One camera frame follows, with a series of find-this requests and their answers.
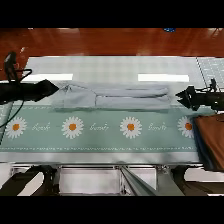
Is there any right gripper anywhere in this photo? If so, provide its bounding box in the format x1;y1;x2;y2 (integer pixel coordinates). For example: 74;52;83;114
175;85;202;111

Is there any light blue shirt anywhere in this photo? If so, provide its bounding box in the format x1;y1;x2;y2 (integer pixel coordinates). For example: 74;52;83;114
50;81;173;112

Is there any brown garment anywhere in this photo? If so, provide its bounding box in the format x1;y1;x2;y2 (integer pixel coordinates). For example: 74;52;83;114
194;113;224;172

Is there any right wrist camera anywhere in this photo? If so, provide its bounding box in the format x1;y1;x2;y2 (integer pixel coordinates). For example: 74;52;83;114
207;77;218;94

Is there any silver frame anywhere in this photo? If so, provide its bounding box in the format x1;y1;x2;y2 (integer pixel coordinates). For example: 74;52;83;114
0;162;224;197

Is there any black cable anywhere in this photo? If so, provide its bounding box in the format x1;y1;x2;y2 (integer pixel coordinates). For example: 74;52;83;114
0;99;25;130

